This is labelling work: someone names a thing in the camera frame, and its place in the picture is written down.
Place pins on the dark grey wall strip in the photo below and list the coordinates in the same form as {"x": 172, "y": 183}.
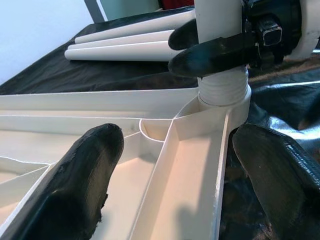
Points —
{"x": 93, "y": 10}

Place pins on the black plastic table cover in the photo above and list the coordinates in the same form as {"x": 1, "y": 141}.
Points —
{"x": 100, "y": 72}

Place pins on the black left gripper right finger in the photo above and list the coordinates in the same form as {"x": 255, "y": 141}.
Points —
{"x": 275, "y": 180}

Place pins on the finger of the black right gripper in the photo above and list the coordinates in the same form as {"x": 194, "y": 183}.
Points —
{"x": 183, "y": 36}
{"x": 200, "y": 60}

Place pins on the white plastic table top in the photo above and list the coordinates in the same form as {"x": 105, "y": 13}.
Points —
{"x": 187, "y": 180}

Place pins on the white plastic table leg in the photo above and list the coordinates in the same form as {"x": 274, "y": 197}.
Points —
{"x": 217, "y": 20}
{"x": 137, "y": 28}
{"x": 137, "y": 39}
{"x": 137, "y": 52}

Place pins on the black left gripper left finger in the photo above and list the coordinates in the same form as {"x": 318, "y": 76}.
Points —
{"x": 75, "y": 180}

